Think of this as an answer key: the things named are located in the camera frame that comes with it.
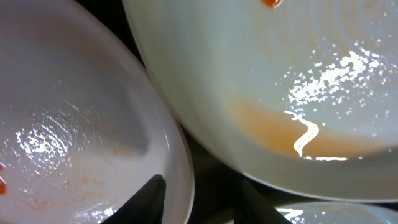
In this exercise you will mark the white plate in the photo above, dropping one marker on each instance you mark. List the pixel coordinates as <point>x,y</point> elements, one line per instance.
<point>82,127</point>
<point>323,212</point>
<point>280,93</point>

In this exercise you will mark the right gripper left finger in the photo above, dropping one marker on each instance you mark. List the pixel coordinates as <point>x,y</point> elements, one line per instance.
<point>146,206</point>

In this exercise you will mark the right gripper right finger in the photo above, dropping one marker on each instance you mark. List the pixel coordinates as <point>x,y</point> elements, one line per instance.
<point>250,207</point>

